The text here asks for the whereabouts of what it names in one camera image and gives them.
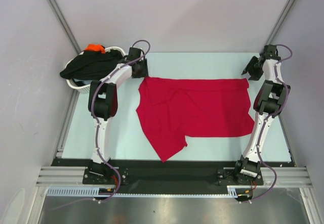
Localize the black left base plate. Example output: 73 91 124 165
82 168 130 185

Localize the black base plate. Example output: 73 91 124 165
82 168 130 185
216 168 264 186

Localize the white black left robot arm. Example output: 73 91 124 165
88 47 148 164

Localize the left aluminium corner post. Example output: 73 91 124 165
47 0 82 54

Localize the red t shirt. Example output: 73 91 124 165
136 77 254 162

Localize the light blue t shirt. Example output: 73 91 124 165
73 80 92 87

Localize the aluminium front rail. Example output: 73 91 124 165
36 166 312 188

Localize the aluminium corner post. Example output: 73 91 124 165
257 0 297 55
47 0 82 54

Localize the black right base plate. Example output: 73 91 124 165
216 168 264 186

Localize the orange t shirt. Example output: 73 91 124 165
84 43 106 54

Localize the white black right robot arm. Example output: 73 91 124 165
233 44 293 184

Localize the right aluminium corner post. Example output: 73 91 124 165
257 0 297 55

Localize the white plastic laundry basket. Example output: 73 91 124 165
60 44 126 94

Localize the white slotted cable duct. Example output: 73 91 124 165
47 187 115 197

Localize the black t shirt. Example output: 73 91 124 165
60 50 124 80

